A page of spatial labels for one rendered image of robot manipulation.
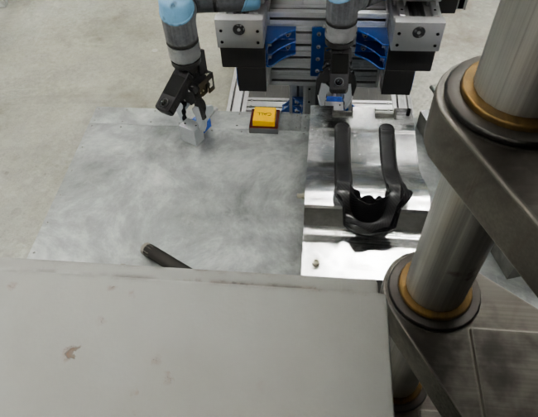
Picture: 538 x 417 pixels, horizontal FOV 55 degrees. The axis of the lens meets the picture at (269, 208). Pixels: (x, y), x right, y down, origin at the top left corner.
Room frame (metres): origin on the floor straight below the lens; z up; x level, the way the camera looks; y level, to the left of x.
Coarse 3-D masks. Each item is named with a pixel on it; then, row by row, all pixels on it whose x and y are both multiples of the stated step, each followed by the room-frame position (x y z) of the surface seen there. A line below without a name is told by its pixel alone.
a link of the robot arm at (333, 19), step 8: (328, 0) 1.09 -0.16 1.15; (336, 0) 1.07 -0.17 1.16; (344, 0) 1.07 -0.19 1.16; (352, 0) 1.07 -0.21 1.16; (360, 0) 1.08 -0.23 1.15; (368, 0) 1.10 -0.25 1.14; (328, 8) 1.09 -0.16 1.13; (336, 8) 1.07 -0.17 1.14; (344, 8) 1.07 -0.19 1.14; (352, 8) 1.07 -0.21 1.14; (360, 8) 1.09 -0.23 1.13; (328, 16) 1.09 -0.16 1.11; (336, 16) 1.07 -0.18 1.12; (344, 16) 1.07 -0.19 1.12; (352, 16) 1.07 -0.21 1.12; (328, 24) 1.09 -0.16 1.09; (336, 24) 1.07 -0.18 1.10; (344, 24) 1.07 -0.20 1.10; (352, 24) 1.07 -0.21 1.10
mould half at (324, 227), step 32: (320, 128) 0.95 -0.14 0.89; (352, 128) 0.95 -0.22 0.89; (320, 160) 0.85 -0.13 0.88; (352, 160) 0.85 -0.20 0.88; (416, 160) 0.83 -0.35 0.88; (320, 192) 0.70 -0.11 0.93; (384, 192) 0.70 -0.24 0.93; (416, 192) 0.69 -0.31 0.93; (320, 224) 0.66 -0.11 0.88; (416, 224) 0.64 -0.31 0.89; (320, 256) 0.59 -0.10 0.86; (352, 256) 0.59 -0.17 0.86; (384, 256) 0.58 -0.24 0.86
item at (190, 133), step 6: (216, 108) 1.12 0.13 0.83; (186, 120) 1.05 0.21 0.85; (192, 120) 1.05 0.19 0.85; (180, 126) 1.03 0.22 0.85; (186, 126) 1.03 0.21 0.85; (192, 126) 1.03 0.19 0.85; (198, 126) 1.02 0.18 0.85; (210, 126) 1.06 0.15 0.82; (180, 132) 1.03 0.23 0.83; (186, 132) 1.02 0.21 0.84; (192, 132) 1.01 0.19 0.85; (198, 132) 1.02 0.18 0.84; (186, 138) 1.02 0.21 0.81; (192, 138) 1.01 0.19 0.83; (198, 138) 1.01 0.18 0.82; (192, 144) 1.01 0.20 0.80; (198, 144) 1.01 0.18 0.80
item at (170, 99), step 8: (176, 72) 1.04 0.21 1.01; (184, 72) 1.03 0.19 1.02; (176, 80) 1.02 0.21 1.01; (184, 80) 1.01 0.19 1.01; (168, 88) 1.01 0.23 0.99; (176, 88) 1.00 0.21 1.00; (184, 88) 1.00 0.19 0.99; (160, 96) 0.99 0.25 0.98; (168, 96) 0.99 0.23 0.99; (176, 96) 0.98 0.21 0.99; (160, 104) 0.97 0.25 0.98; (168, 104) 0.97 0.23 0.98; (176, 104) 0.97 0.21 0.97; (168, 112) 0.95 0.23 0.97
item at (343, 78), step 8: (336, 56) 1.07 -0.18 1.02; (344, 56) 1.06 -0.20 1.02; (336, 64) 1.05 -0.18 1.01; (344, 64) 1.05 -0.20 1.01; (336, 72) 1.03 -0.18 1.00; (344, 72) 1.03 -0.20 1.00; (336, 80) 1.01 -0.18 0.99; (344, 80) 1.01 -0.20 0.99; (336, 88) 1.00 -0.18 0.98; (344, 88) 0.99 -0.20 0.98
